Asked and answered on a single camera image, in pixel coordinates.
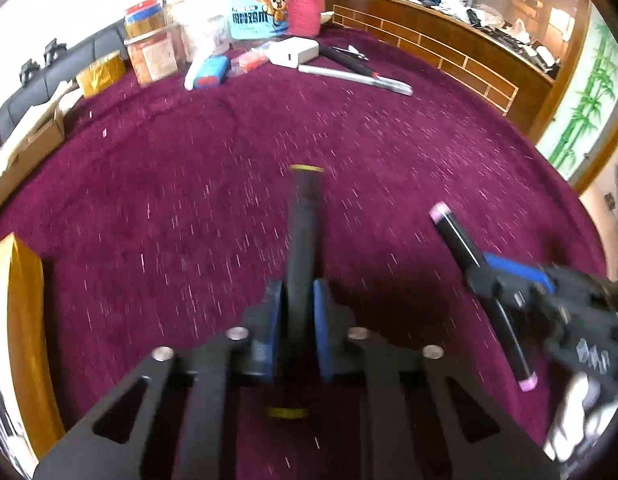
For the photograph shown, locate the black marker pink caps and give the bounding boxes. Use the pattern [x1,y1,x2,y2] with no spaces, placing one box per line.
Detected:
[429,202,538,392]

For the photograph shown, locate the silver utility knife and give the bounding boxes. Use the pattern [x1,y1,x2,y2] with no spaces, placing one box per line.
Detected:
[297,63,414,98]

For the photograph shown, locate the stack of coloured tape rolls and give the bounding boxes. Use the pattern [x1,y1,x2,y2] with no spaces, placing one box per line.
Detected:
[124,0,166,37]

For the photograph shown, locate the black pen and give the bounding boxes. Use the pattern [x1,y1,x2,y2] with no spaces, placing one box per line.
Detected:
[318,44,370,77]

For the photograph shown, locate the bamboo wall painting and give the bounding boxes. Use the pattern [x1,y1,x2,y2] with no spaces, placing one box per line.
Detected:
[535,9,618,183]

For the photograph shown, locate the wooden panelled counter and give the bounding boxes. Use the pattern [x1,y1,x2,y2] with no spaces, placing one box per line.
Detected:
[332,0,592,153]

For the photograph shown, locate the black leather sofa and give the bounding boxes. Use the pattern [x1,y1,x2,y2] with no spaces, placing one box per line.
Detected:
[0,26,126,132]

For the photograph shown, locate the white charger block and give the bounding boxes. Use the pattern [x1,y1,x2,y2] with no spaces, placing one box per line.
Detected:
[266,35,322,69]

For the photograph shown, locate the clear jar blue cartoon label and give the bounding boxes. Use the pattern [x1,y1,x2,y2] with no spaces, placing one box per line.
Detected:
[223,0,290,44]

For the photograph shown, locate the yellow tape roll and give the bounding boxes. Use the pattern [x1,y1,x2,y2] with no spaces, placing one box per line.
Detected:
[76,52,128,99]

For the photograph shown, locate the person's right hand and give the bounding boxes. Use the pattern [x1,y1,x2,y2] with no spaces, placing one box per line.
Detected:
[543,374,618,464]

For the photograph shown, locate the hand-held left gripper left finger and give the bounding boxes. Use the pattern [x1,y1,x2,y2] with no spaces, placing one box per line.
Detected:
[34,280,284,480]

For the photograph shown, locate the open cardboard box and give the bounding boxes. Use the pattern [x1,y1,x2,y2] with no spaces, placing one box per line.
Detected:
[0,95,66,218]

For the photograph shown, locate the yellow taped parcel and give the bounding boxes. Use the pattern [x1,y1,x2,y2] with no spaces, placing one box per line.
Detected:
[0,232,66,463]

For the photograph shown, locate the clutter of tools on counter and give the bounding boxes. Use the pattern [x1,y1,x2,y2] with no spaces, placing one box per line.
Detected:
[374,0,560,70]

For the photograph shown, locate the blue and red battery pack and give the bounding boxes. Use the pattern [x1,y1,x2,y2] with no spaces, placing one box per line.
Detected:
[194,54,230,89]

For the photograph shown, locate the white plastic jar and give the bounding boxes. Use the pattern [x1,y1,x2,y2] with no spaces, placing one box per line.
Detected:
[178,4,230,59]

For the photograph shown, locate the black marker olive yellow caps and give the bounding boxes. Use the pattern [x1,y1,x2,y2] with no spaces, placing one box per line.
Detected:
[265,163,326,421]

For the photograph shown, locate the small white tube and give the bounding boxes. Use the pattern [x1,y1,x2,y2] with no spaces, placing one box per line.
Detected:
[183,57,206,92]

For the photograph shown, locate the orange item in clear bag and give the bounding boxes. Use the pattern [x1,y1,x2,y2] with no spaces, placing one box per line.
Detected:
[228,44,270,77]

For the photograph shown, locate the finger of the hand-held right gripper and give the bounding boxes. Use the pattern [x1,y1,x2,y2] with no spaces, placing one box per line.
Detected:
[481,252,558,294]
[466,267,556,332]

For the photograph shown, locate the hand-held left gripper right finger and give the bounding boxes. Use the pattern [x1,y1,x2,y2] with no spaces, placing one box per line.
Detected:
[313,279,560,480]

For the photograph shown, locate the clear jar red label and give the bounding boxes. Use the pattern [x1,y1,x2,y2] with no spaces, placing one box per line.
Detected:
[124,25,180,87]

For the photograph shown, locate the pink yarn spool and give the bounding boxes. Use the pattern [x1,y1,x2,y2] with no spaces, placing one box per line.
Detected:
[287,0,324,39]

